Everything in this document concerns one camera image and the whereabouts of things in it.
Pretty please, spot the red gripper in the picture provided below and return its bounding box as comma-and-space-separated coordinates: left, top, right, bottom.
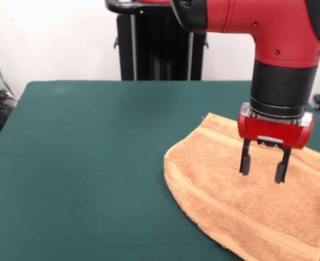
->
236, 113, 316, 184

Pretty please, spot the orange terry towel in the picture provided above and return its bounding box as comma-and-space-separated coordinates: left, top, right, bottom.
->
163, 112, 320, 261

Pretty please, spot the dark green table cloth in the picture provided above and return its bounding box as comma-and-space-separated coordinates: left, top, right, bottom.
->
0, 79, 320, 261

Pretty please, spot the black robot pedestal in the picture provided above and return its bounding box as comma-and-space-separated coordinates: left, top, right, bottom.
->
104, 0, 210, 82

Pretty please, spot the black cable bundle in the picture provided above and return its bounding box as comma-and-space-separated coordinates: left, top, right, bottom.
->
0, 89, 18, 142

